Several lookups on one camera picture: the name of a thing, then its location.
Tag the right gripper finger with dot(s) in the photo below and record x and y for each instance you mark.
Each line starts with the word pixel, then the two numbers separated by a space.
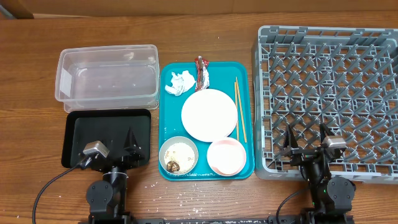
pixel 325 131
pixel 290 140

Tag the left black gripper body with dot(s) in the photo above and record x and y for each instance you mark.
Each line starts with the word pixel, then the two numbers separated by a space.
pixel 127 162

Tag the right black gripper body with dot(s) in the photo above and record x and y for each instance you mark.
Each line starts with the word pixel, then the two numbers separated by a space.
pixel 308 154

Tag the pink small bowl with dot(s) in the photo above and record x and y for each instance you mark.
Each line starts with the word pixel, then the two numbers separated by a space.
pixel 226 157

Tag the white round plate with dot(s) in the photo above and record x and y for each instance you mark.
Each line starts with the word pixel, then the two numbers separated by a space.
pixel 209 115

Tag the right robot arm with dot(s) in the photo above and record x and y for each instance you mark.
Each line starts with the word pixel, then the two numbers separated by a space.
pixel 331 196

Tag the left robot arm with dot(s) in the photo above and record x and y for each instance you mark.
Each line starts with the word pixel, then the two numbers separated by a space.
pixel 107 197

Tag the grey dishwasher rack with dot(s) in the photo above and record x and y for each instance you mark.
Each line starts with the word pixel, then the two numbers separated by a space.
pixel 345 78

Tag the grey bowl with rice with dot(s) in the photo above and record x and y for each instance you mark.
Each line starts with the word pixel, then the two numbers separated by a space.
pixel 178 156

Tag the black plastic tray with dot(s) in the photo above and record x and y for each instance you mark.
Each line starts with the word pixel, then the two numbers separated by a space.
pixel 108 126

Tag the clear plastic bin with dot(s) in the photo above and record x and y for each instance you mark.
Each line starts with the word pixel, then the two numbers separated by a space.
pixel 108 77

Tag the crumpled white tissue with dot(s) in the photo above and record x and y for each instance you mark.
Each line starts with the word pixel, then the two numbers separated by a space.
pixel 181 83

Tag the left wooden chopstick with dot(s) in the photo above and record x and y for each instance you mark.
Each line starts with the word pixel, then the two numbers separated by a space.
pixel 236 104

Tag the wooden chopstick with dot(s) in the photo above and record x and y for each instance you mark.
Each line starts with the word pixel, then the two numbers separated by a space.
pixel 236 104
pixel 241 110

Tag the right wooden chopstick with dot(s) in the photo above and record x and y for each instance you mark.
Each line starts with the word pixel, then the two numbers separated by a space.
pixel 241 110

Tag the teal serving tray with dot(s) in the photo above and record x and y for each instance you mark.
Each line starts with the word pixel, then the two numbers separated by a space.
pixel 222 77

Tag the red foil snack wrapper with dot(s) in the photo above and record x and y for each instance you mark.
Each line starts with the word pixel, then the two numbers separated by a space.
pixel 203 76

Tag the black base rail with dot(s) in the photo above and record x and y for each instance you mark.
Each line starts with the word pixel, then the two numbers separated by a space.
pixel 272 219

